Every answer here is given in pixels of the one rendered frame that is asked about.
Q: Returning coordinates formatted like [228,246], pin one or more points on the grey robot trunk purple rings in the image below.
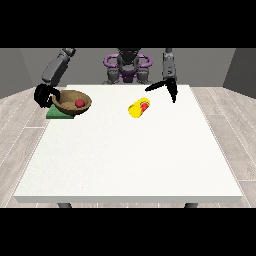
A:
[127,68]

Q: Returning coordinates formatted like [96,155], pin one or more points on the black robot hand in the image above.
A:
[170,86]
[42,95]

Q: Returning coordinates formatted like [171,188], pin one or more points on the brown wooden bowl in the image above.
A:
[71,102]

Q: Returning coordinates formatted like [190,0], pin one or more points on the yellow cup with melon print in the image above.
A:
[138,107]

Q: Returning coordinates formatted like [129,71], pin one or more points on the green square pad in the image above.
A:
[58,113]

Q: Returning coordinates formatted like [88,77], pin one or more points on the small red ball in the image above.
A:
[79,103]

